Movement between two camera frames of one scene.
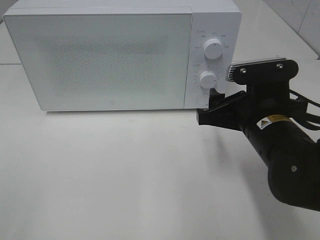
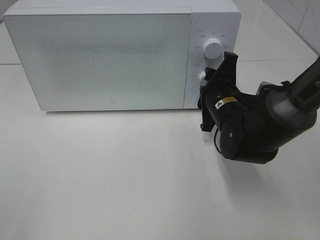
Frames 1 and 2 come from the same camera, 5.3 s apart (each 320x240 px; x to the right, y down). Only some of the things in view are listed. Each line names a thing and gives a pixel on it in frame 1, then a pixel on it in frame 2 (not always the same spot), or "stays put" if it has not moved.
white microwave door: [104, 61] stays put
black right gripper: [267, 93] → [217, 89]
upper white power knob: [213, 48] stays put
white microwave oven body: [125, 56] stays put
